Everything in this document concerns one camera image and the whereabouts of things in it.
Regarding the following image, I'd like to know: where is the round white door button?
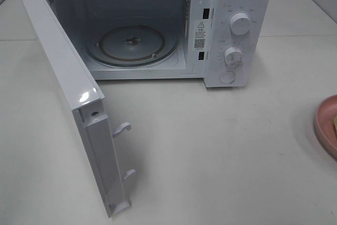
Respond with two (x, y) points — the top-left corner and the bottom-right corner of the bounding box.
(219, 71), (235, 84)

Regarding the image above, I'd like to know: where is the white timer knob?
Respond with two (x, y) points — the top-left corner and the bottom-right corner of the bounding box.
(224, 47), (243, 65)

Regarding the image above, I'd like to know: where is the white microwave door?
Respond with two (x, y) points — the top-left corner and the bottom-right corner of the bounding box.
(22, 0), (136, 217)

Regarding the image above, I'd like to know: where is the pink round plate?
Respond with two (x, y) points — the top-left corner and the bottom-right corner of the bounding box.
(314, 95), (336, 159)

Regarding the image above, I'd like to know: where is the toast sandwich with lettuce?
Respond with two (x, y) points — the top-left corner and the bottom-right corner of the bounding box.
(333, 116), (337, 133)

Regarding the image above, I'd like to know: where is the glass microwave turntable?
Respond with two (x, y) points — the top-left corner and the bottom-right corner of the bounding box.
(86, 25), (179, 67)

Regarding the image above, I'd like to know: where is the white microwave oven body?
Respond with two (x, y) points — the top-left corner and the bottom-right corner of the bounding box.
(47, 0), (269, 87)

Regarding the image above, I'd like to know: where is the white warning label sticker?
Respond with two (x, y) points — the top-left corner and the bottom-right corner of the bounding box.
(193, 19), (207, 50)

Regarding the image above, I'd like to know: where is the upper white power knob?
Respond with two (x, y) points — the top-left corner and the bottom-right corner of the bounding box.
(229, 11), (252, 35)

